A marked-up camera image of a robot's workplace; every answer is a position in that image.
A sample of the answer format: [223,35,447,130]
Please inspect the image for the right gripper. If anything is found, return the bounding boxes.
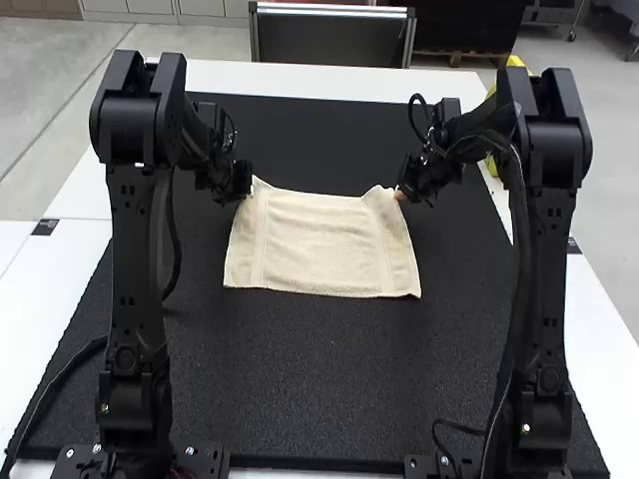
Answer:
[391,152,463,206]

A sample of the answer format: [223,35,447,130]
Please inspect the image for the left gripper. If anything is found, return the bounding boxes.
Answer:
[193,158,254,206]

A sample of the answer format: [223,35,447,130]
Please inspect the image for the pale towel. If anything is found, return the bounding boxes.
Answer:
[223,174,423,301]

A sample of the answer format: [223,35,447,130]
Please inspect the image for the wooden pallet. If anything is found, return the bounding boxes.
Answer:
[413,48,514,69]

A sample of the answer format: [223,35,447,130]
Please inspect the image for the aluminium framed black crate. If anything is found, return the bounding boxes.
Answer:
[248,0,417,70]

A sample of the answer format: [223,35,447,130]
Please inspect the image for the yellow object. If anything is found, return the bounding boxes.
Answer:
[480,53,528,179]

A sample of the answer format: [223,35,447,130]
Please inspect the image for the black stacked mats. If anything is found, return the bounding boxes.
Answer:
[413,0,524,55]

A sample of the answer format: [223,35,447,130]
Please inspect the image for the grey cupboard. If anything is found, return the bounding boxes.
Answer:
[79,0,251,21]

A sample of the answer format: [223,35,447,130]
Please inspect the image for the black mat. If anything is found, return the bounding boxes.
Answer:
[9,91,611,475]

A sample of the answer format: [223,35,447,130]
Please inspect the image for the grey bin trolley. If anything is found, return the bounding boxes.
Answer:
[520,0,583,43]

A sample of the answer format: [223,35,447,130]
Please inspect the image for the black cable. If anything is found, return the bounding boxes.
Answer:
[158,173,184,306]
[478,130,536,479]
[407,92,436,147]
[5,332,111,474]
[430,417,496,468]

